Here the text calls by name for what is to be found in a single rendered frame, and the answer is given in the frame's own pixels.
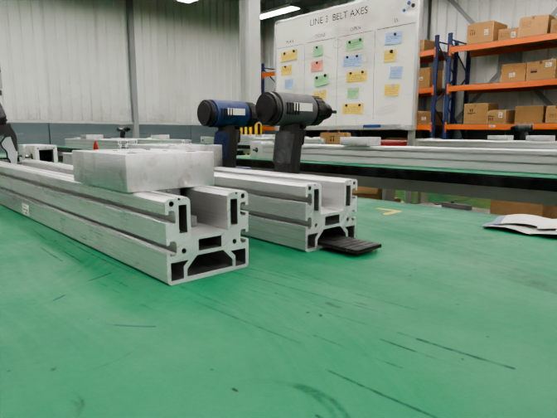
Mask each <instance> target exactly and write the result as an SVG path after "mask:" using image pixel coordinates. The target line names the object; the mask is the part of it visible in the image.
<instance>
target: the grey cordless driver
mask: <svg viewBox="0 0 557 418"><path fill-rule="evenodd" d="M255 112H256V115H257V118H258V120H259V122H260V123H261V124H264V125H270V126H279V131H278V132H275V140H274V154H273V162H274V172H278V173H296V174H304V173H299V169H300V159H301V151H302V145H304V138H305V130H304V129H305V128H306V127H307V126H316V125H319V124H321V123H322V121H323V120H325V119H329V118H330V117H331V116H332V114H336V113H337V111H336V110H332V107H331V106H330V105H329V104H327V103H325V101H323V99H322V98H320V97H319V96H315V95H305V94H295V93H285V92H275V91H271V92H264V93H263V94H261V95H260V96H259V98H258V100H257V102H256V106H255Z"/></svg>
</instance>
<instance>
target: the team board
mask: <svg viewBox="0 0 557 418"><path fill-rule="evenodd" d="M422 9H423V0H358V1H354V2H349V3H345V4H342V5H338V6H335V7H329V8H325V9H322V10H319V11H315V12H310V13H306V14H303V15H299V16H296V17H290V18H286V19H283V20H277V21H276V22H275V23H274V56H275V92H285V93H295V94H305V95H315V96H319V97H320V98H322V99H323V101H325V103H327V104H329V105H330V106H331V107H332V110H336V111H337V113H336V114H332V116H331V117H330V118H329V119H325V120H323V121H322V123H321V124H319V125H316V126H307V127H306V128H305V129H304V130H387V129H404V130H408V143H407V146H408V147H414V146H415V130H416V129H417V113H418V96H419V62H420V44H421V27H422Z"/></svg>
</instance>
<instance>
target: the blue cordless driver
mask: <svg viewBox="0 0 557 418"><path fill-rule="evenodd" d="M197 118H198V120H199V122H200V123H201V125H203V126H205V127H212V128H218V131H216V132H215V135H214V143H213V144H217V145H222V167H224V168H242V169H251V168H248V167H237V166H236V156H237V146H238V143H239V142H240V135H241V131H240V130H239V129H240V128H243V127H253V126H254V125H255V124H256V123H258V122H259V120H258V118H257V115H256V112H255V104H254V103H251V102H244V101H234V100H203V101H202V102H200V104H199V106H198V108H197ZM251 170H252V169H251Z"/></svg>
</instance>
